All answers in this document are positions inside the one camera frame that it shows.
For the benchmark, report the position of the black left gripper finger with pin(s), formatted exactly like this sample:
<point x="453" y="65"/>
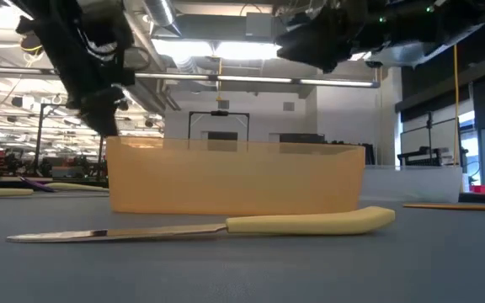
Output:
<point x="101" y="113"/>

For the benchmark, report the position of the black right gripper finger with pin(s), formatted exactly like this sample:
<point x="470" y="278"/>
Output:
<point x="310" y="29"/>
<point x="318" y="56"/>

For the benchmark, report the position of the rainbow iridescent spoon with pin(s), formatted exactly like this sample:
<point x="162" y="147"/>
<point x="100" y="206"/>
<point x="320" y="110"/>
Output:
<point x="36" y="184"/>

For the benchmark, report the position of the gold spoon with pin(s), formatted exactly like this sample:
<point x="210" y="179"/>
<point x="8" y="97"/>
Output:
<point x="457" y="206"/>

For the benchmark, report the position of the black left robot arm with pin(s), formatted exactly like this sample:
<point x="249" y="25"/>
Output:
<point x="36" y="12"/>

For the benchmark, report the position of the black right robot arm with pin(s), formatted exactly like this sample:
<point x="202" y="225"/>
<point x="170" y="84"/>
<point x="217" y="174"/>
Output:
<point x="402" y="21"/>

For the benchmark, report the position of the grey ceiling unit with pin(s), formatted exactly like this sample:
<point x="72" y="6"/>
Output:
<point x="259" y="26"/>

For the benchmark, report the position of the long ceiling light strip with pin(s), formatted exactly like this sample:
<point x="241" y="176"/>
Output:
<point x="259" y="78"/>

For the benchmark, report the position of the black robot station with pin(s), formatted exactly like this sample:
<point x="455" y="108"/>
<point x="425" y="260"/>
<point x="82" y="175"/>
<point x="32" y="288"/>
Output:
<point x="423" y="155"/>

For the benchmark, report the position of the orange plastic bin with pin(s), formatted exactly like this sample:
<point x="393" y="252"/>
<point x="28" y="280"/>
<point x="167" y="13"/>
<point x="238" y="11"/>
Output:
<point x="234" y="181"/>

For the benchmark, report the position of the clear plastic bin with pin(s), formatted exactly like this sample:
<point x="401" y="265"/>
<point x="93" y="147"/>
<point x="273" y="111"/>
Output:
<point x="411" y="185"/>

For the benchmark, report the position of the tall black rig frame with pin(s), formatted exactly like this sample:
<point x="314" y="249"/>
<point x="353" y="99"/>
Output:
<point x="39" y="139"/>

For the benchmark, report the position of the small black frame stand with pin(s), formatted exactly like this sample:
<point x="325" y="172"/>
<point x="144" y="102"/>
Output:
<point x="219" y="113"/>

